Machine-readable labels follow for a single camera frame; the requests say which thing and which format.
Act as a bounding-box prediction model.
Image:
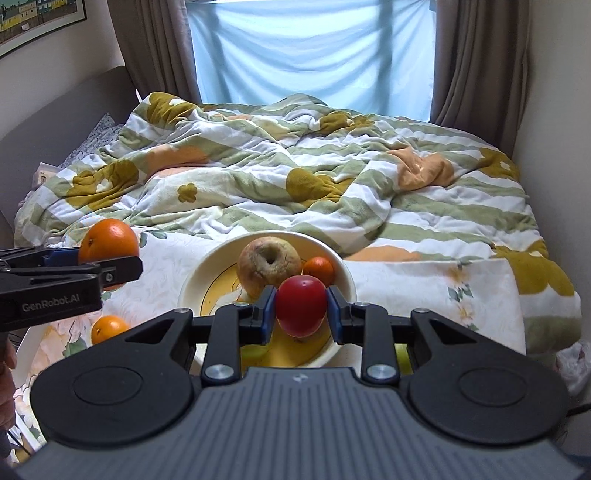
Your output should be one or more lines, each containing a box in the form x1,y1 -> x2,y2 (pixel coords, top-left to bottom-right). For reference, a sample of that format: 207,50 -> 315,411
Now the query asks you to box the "large green apple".
241,345 -> 271,366

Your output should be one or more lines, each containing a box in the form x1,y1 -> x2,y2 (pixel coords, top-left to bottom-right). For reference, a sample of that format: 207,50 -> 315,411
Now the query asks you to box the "small white box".
34,161 -> 58,188

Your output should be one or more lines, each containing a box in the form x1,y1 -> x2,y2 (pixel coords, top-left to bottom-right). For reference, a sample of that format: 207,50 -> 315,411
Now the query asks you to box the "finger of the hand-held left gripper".
0,255 -> 143,289
0,247 -> 81,269

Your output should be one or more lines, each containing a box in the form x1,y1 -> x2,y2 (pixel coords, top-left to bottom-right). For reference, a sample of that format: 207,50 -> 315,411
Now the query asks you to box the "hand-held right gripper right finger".
325,285 -> 483,386

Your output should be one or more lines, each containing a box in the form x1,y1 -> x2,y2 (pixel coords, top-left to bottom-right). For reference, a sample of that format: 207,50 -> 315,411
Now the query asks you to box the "cream ceramic plate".
178,230 -> 358,369

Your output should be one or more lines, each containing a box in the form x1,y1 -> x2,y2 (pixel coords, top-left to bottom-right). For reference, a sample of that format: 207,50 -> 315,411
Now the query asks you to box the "person's left hand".
0,351 -> 18,432

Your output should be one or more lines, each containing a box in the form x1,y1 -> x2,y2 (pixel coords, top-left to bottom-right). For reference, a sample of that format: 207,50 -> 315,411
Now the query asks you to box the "blue patterned pillow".
60,113 -> 116,169

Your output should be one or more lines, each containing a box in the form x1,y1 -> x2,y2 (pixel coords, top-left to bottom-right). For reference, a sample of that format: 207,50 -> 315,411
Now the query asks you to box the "grey headboard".
0,65 -> 139,236

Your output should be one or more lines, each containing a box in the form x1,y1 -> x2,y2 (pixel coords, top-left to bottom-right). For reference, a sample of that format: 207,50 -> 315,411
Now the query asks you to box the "small mandarin orange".
302,256 -> 335,287

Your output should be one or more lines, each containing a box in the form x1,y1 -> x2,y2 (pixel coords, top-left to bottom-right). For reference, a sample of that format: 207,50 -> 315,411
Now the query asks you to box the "white plastic bag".
554,339 -> 591,398

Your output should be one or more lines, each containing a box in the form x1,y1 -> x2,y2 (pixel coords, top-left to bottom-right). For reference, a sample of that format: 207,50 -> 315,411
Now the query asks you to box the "large orange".
78,219 -> 140,291
91,315 -> 131,345

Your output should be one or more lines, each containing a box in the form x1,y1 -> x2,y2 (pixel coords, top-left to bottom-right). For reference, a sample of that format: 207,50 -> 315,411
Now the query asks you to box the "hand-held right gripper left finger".
124,285 -> 278,387

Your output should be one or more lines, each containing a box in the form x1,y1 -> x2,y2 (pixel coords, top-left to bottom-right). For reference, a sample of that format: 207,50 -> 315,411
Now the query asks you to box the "green striped floral blanket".
14,91 -> 581,356

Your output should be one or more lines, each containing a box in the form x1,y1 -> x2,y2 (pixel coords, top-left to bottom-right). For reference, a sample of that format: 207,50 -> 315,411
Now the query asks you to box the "light blue window sheet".
185,0 -> 437,123

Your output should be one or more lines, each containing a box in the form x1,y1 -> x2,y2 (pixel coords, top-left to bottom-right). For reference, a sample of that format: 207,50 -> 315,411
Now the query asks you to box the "framed wall poster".
0,0 -> 88,60

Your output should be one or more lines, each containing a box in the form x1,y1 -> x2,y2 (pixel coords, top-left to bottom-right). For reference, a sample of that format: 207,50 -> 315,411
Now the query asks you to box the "wrinkled yellow apple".
237,236 -> 302,301

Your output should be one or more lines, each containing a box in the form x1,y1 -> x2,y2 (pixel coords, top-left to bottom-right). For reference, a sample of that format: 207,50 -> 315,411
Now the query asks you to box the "brown curtain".
106,0 -> 204,104
429,0 -> 532,148

